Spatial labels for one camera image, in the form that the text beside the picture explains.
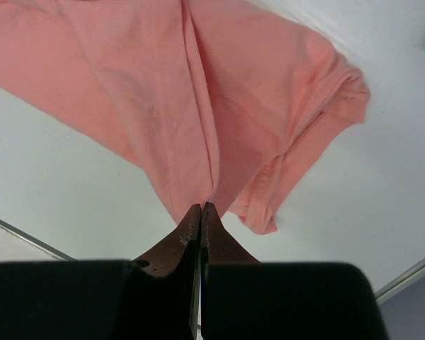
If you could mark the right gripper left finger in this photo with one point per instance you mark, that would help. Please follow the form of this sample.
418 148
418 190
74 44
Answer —
154 296

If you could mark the aluminium table edge rail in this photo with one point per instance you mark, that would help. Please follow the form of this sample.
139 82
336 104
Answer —
16 245

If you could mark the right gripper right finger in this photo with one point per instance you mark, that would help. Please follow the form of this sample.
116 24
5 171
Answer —
243 298

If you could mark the pink t-shirt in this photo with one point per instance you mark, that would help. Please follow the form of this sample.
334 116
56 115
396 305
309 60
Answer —
217 101

